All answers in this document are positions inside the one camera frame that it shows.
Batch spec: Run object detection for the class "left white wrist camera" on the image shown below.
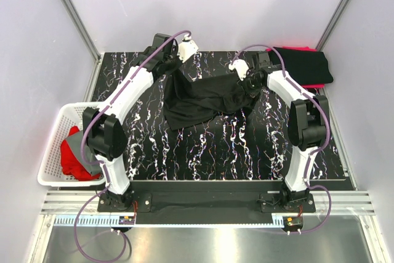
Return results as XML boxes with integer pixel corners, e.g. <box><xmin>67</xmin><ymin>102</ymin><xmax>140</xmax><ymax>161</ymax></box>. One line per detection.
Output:
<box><xmin>177</xmin><ymin>34</ymin><xmax>199</xmax><ymax>63</ymax></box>

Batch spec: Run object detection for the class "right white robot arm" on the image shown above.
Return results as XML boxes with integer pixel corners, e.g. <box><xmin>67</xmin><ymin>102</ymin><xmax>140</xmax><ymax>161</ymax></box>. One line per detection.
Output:
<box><xmin>230</xmin><ymin>51</ymin><xmax>330</xmax><ymax>213</ymax></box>

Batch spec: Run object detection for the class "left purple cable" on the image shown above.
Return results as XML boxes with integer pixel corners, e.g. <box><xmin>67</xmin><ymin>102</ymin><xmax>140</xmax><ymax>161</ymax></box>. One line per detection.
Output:
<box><xmin>75</xmin><ymin>29</ymin><xmax>192</xmax><ymax>261</ymax></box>

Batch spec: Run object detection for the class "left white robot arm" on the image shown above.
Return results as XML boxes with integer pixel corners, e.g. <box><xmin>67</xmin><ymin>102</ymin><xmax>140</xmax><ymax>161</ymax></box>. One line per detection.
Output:
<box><xmin>79</xmin><ymin>33</ymin><xmax>182</xmax><ymax>211</ymax></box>

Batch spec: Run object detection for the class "red t-shirt in basket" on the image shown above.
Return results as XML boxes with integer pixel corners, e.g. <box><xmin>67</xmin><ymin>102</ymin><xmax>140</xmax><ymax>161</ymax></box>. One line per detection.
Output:
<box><xmin>60</xmin><ymin>126</ymin><xmax>101</xmax><ymax>181</ymax></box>

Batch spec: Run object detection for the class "grey t-shirt in basket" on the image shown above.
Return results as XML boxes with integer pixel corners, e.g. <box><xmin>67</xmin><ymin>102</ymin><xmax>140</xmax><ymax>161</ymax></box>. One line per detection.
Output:
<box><xmin>65</xmin><ymin>131</ymin><xmax>102</xmax><ymax>176</ymax></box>

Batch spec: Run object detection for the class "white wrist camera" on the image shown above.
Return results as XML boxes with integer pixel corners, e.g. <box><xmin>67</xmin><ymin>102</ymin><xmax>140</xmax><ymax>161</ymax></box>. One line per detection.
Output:
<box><xmin>177</xmin><ymin>34</ymin><xmax>199</xmax><ymax>63</ymax></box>
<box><xmin>228</xmin><ymin>59</ymin><xmax>249</xmax><ymax>81</ymax></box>

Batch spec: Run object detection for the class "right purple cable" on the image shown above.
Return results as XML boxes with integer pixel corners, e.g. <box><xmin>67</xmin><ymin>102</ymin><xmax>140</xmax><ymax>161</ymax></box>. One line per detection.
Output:
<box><xmin>232</xmin><ymin>44</ymin><xmax>332</xmax><ymax>235</ymax></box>

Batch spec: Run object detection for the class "white plastic basket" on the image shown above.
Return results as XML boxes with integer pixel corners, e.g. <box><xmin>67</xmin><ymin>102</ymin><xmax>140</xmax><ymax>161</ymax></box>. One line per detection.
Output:
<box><xmin>37</xmin><ymin>102</ymin><xmax>105</xmax><ymax>187</ymax></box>

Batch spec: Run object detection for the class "folded black t-shirt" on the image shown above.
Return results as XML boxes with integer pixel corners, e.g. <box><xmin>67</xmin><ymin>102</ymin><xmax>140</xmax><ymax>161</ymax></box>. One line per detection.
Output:
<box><xmin>267</xmin><ymin>46</ymin><xmax>335</xmax><ymax>87</ymax></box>

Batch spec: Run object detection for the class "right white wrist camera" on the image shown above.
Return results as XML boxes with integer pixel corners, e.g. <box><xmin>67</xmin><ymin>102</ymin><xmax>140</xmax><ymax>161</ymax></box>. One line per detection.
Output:
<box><xmin>228</xmin><ymin>59</ymin><xmax>249</xmax><ymax>81</ymax></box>

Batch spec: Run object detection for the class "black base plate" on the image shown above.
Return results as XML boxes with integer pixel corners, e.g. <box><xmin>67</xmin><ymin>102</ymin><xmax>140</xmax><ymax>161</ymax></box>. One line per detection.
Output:
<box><xmin>98</xmin><ymin>180</ymin><xmax>316</xmax><ymax>227</ymax></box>

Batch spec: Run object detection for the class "purple cable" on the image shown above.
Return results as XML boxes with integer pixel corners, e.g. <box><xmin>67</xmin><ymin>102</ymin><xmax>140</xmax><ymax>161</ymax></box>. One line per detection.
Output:
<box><xmin>232</xmin><ymin>44</ymin><xmax>332</xmax><ymax>235</ymax></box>
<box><xmin>75</xmin><ymin>29</ymin><xmax>192</xmax><ymax>261</ymax></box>

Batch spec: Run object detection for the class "black t-shirt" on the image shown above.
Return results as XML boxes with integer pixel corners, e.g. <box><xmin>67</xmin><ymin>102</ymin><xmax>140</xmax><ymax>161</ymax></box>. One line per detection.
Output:
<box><xmin>267</xmin><ymin>46</ymin><xmax>335</xmax><ymax>87</ymax></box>
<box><xmin>163</xmin><ymin>70</ymin><xmax>260</xmax><ymax>131</ymax></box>

